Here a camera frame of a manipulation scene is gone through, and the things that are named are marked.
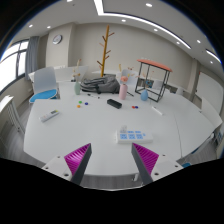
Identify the recessed ceiling lights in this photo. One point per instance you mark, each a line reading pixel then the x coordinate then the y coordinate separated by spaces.
pixel 149 5

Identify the grey curtain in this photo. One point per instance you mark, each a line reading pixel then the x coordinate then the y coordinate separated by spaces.
pixel 32 56

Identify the orange round magnet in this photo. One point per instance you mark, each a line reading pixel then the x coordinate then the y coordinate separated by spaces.
pixel 78 106

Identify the green vase with dried flowers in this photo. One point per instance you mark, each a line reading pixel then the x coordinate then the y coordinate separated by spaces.
pixel 77 88

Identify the white remote control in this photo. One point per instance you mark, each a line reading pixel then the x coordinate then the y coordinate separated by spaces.
pixel 49 115

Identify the wooden coat rack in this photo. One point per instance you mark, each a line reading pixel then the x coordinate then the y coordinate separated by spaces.
pixel 105 50

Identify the black rectangular box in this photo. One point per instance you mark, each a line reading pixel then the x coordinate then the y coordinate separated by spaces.
pixel 114 103

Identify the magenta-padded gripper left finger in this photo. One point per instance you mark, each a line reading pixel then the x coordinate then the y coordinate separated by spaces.
pixel 77 160

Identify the white chair with blue cushion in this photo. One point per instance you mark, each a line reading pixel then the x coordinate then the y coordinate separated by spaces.
pixel 45 83

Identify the white rectangular bar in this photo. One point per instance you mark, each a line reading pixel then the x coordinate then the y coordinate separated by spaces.
pixel 157 110

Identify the round wall clock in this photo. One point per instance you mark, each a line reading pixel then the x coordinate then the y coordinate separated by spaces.
pixel 57 39

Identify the blue vase with dried flowers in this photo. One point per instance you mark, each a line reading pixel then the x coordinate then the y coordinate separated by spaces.
pixel 144 95

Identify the black frame stand orange top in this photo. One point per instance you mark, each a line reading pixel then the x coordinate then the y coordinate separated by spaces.
pixel 154 64

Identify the pink vase with flowers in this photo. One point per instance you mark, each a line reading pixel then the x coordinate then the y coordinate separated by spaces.
pixel 123 92

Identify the grey backpack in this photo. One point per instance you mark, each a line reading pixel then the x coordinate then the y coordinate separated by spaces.
pixel 101 85

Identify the window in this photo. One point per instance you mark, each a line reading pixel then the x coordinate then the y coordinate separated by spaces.
pixel 11 65

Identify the curved ceiling light strip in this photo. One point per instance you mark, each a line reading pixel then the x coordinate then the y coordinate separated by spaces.
pixel 133 18

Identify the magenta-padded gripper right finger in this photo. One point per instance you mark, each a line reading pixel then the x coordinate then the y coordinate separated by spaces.
pixel 146 160

